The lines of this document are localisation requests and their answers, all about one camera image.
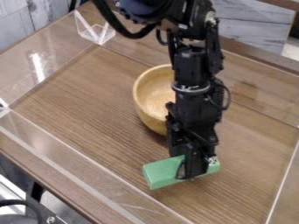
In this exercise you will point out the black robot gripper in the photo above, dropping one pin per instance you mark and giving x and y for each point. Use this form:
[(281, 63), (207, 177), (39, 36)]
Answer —
[(192, 117)]

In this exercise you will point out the green rectangular block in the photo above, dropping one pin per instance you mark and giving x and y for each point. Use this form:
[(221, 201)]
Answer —
[(161, 173)]

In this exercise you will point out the brown wooden bowl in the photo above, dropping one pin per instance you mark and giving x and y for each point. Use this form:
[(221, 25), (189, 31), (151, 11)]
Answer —
[(152, 92)]

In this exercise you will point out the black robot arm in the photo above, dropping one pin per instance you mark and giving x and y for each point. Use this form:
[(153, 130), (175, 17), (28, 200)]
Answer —
[(185, 26)]

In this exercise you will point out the clear acrylic tray walls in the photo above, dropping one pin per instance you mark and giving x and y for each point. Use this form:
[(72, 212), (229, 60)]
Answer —
[(71, 132)]

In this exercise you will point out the black table leg frame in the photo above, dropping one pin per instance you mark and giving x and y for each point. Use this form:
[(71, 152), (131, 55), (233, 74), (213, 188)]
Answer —
[(33, 196)]

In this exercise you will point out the clear acrylic corner bracket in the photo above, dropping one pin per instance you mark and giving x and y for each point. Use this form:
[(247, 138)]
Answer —
[(99, 34)]

